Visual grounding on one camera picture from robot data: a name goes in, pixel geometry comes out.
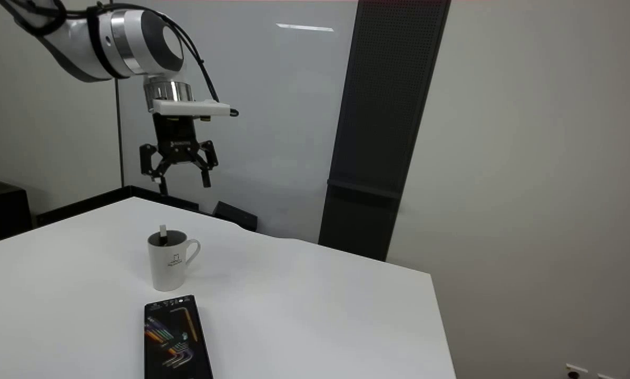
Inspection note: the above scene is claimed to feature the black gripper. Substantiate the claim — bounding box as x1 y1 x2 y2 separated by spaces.
139 114 219 193

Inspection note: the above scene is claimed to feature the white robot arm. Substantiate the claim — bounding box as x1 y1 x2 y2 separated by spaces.
0 0 236 193

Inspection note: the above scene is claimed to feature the white ceramic mug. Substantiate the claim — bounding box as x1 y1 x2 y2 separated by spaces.
148 230 201 291

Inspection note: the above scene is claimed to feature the black printed tray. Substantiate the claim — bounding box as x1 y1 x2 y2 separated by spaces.
144 294 213 379

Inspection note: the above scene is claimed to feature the thin black vertical pole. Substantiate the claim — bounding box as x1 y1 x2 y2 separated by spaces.
111 79 127 190

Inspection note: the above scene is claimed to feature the small black block behind table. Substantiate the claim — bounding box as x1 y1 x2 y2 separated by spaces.
213 202 260 231

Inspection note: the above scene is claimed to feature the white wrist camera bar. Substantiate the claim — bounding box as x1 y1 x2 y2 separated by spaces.
149 98 238 118

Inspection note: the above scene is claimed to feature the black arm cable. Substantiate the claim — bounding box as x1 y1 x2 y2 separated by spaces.
0 0 224 104

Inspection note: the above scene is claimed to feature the black vertical wall panel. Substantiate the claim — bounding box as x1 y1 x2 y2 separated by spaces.
318 0 453 261

